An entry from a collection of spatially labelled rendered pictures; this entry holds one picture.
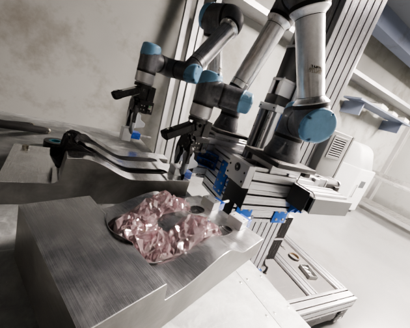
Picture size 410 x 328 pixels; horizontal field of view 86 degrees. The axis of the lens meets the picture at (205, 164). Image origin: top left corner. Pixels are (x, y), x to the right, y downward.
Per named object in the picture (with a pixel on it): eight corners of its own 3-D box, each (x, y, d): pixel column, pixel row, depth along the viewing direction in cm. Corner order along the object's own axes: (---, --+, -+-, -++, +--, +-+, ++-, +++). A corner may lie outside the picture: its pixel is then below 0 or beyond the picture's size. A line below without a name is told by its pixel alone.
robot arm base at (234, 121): (228, 129, 146) (233, 114, 143) (241, 135, 133) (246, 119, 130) (209, 123, 138) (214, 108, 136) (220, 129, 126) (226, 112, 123)
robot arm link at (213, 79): (227, 75, 69) (201, 66, 68) (216, 110, 72) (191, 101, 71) (224, 78, 77) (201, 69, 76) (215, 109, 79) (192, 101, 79)
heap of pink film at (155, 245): (183, 204, 66) (190, 181, 64) (228, 239, 56) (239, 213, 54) (96, 224, 46) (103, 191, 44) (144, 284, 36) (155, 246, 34)
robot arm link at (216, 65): (219, 113, 135) (220, 4, 98) (200, 107, 142) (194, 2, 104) (230, 105, 142) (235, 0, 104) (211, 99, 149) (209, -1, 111)
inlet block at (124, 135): (147, 141, 104) (150, 130, 102) (150, 144, 100) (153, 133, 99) (118, 136, 96) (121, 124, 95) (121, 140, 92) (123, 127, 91)
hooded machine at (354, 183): (356, 214, 436) (391, 153, 401) (338, 213, 409) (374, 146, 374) (325, 196, 498) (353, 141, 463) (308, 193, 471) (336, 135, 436)
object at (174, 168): (195, 177, 90) (199, 166, 88) (202, 183, 86) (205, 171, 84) (166, 176, 82) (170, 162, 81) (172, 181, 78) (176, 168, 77)
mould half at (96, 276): (194, 207, 79) (204, 180, 76) (256, 254, 64) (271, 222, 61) (13, 256, 40) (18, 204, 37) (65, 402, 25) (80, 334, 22)
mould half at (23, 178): (158, 172, 99) (166, 144, 96) (183, 203, 79) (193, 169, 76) (12, 161, 70) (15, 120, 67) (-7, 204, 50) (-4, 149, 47)
